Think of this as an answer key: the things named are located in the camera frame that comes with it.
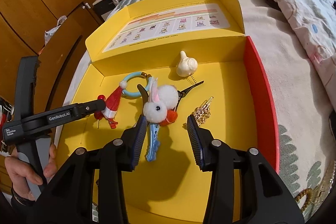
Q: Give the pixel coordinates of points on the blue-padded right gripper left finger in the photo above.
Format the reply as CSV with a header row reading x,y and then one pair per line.
x,y
133,139

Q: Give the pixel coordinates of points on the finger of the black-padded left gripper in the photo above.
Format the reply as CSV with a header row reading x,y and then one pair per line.
x,y
74,112

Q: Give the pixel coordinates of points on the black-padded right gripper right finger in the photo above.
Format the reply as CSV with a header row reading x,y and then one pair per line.
x,y
200,140

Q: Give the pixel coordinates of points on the blue hair clip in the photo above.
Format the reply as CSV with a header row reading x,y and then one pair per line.
x,y
154,143

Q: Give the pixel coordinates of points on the red santa hat hair clip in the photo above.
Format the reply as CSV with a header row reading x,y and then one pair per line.
x,y
112,103

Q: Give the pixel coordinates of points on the white bunny pompom hair clip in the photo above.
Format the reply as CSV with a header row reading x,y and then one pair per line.
x,y
161,105

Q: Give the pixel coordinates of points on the white garlic hair clip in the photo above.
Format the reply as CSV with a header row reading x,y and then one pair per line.
x,y
186,66

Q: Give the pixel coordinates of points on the grey strap wristwatch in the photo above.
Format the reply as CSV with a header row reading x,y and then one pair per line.
x,y
144,94

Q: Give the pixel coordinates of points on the person left hand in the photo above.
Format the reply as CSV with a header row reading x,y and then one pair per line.
x,y
20,172

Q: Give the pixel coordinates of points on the white plastic bag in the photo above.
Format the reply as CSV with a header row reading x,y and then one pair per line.
x,y
52,31

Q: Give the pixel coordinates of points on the yellow cardboard box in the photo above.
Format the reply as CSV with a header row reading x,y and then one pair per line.
x,y
162,59

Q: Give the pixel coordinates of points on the dark nightstand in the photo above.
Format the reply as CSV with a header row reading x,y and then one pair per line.
x,y
103,8

